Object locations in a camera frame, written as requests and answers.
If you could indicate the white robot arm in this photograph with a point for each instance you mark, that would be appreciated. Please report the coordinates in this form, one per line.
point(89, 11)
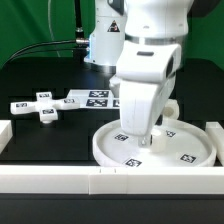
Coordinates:
point(140, 42)

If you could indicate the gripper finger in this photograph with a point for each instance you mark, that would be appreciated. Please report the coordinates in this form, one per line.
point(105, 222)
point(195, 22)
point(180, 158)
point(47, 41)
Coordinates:
point(144, 141)

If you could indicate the white fence block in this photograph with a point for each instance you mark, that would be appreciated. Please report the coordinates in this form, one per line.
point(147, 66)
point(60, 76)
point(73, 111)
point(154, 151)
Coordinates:
point(5, 133)
point(216, 133)

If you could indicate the white front fence rail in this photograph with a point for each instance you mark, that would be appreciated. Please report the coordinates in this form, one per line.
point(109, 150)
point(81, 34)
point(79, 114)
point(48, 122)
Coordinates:
point(101, 180)

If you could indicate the white cross-shaped table base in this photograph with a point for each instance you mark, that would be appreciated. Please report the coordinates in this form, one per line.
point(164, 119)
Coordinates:
point(45, 105)

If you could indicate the black vertical pole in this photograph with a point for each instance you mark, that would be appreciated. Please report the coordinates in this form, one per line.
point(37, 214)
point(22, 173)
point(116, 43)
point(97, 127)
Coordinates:
point(79, 33)

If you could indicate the white right fence block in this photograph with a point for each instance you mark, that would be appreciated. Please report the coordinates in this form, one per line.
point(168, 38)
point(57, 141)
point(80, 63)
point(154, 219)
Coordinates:
point(216, 133)

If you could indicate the white round table top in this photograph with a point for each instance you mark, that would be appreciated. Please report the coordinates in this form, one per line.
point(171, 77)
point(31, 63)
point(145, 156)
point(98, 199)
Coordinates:
point(172, 144)

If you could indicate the white marker sheet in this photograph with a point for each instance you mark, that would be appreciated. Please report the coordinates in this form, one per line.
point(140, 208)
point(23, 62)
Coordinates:
point(94, 99)

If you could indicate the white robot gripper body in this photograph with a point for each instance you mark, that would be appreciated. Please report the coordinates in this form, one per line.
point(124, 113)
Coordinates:
point(147, 74)

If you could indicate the white left fence block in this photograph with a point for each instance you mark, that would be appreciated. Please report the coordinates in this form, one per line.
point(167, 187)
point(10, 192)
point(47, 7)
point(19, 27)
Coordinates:
point(5, 133)

